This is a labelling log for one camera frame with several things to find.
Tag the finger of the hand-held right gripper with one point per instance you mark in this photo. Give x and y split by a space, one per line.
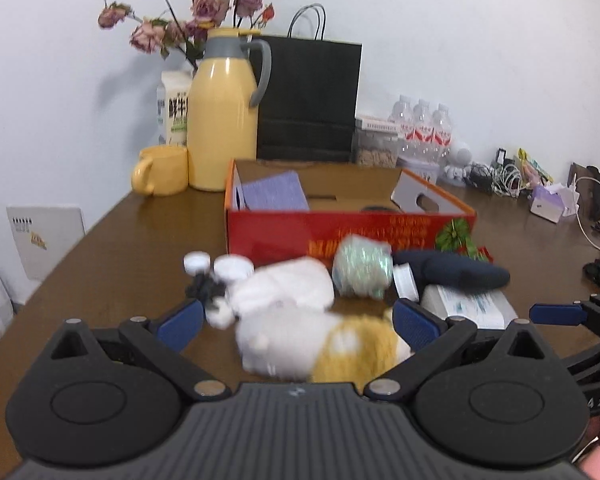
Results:
555 314
592 357

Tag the dried pink rose bouquet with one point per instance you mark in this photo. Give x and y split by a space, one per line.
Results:
205 7

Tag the flat white box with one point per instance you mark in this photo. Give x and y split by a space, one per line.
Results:
376 122

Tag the red cardboard box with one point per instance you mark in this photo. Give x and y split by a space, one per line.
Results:
280 235

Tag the white tissue pack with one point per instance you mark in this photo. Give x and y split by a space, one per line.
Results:
472 305

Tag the yellow ceramic mug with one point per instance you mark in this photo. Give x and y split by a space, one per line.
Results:
162 170

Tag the brown leather pouch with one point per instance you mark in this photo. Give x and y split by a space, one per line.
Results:
592 192

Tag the white wall panel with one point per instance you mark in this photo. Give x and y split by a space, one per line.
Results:
47 240

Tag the white floral tin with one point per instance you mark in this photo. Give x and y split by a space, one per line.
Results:
420 167

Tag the black paper bag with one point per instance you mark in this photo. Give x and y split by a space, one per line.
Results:
305 95

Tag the white robot figurine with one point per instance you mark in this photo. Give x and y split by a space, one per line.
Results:
457 162

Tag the clear jar of seeds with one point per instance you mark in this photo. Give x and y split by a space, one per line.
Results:
376 150

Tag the white and yellow plush toy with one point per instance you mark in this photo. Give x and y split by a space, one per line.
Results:
290 340

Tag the iridescent glitter bag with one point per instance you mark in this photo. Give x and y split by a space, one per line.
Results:
360 265

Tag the large white jar lid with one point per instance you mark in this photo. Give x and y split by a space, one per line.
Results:
233 267

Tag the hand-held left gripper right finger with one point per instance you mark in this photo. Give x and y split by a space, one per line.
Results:
415 322

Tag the purple tissue box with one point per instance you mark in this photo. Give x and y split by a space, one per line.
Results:
550 202

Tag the purple cloth pouch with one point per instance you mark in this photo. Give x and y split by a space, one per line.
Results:
275 192

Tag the white fluffy cloth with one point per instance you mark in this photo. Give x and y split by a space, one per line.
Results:
285 285

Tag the navy blue plush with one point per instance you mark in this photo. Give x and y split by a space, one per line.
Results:
455 270

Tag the black charger plug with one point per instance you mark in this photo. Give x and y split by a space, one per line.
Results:
501 156

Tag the yellow thermos jug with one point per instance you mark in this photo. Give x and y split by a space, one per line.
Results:
220 120

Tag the small white cap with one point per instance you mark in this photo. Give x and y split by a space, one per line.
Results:
196 262

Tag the white milk carton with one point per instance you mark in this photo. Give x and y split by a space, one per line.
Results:
175 110

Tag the colourful snack packets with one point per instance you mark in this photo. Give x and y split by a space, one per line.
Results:
532 167

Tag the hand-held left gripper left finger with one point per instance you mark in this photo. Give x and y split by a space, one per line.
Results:
182 322

